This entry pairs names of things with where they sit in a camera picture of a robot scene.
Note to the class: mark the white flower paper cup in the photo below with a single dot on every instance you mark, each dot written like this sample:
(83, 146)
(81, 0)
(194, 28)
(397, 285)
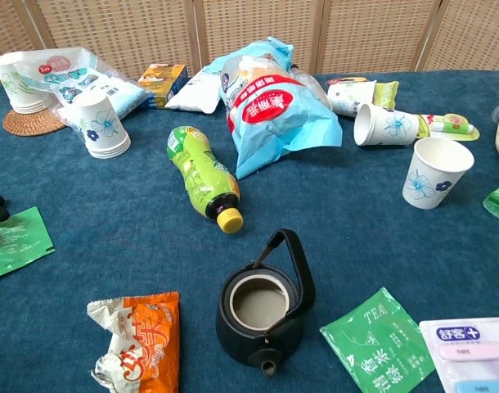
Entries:
(390, 125)
(349, 98)
(431, 180)

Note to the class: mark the clear blue plastic bag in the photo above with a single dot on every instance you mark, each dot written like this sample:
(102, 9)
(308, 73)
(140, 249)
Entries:
(118, 92)

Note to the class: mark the plain green tea sachet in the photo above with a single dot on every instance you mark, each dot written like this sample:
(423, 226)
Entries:
(18, 245)

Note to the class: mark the round woven rattan coaster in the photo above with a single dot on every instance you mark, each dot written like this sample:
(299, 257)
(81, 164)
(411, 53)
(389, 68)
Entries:
(30, 123)

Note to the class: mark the bagged stack of paper cups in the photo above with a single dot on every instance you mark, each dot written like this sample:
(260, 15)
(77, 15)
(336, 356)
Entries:
(18, 88)

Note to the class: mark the stack of flower paper cups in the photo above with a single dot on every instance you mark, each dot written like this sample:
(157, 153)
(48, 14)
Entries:
(102, 127)

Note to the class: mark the green tea bottle yellow cap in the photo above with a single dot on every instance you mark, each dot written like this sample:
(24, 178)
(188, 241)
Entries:
(196, 172)

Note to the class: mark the orange crumpled snack bag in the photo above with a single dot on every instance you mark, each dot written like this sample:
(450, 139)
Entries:
(151, 348)

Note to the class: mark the yellow and blue carton box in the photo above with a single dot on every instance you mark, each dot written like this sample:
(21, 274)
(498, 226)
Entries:
(165, 84)

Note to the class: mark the white plastic pouch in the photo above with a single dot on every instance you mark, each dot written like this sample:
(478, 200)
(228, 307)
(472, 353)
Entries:
(194, 96)

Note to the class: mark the black cast iron teapot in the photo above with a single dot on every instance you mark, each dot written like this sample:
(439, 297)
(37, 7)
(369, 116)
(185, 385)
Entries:
(253, 344)

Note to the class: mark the large light blue plastic bag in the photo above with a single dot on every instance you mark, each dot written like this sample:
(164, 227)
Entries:
(274, 114)

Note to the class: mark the woven wooden folding screen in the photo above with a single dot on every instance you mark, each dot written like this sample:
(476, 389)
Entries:
(249, 24)

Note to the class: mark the red and yellow flat packet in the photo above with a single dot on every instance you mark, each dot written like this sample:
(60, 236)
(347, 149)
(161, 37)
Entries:
(347, 79)

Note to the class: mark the yellow-green snack packet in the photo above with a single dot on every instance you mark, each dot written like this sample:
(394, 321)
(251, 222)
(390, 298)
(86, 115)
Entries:
(386, 94)

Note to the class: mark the green tea sachet with TEA print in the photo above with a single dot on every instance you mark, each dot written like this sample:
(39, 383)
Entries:
(380, 356)

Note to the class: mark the lip balm blister pack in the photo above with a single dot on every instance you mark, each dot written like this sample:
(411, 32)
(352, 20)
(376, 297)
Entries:
(454, 125)

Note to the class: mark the white toothbrush package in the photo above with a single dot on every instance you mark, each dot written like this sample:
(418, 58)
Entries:
(474, 360)

